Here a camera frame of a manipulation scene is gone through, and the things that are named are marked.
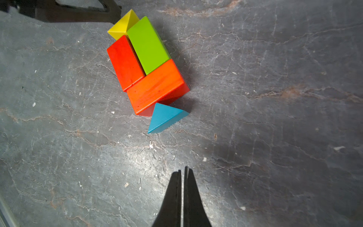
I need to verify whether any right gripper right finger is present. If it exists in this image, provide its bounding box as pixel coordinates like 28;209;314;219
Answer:
183;166;211;227

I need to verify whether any green rectangular block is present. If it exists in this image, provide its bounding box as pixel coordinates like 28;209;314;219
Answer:
127;16;171;75

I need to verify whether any yellow small block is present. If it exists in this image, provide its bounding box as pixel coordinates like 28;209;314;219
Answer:
107;9;140;40

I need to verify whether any teal small block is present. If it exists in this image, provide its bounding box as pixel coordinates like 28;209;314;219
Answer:
148;103;189;134

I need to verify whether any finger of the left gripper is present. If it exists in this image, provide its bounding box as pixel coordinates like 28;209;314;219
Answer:
35;1;122;24

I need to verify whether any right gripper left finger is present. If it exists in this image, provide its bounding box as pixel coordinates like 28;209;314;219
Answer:
152;170;182;227

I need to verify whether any red block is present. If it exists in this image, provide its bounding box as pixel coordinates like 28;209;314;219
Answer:
127;59;190;117
107;35;146;92

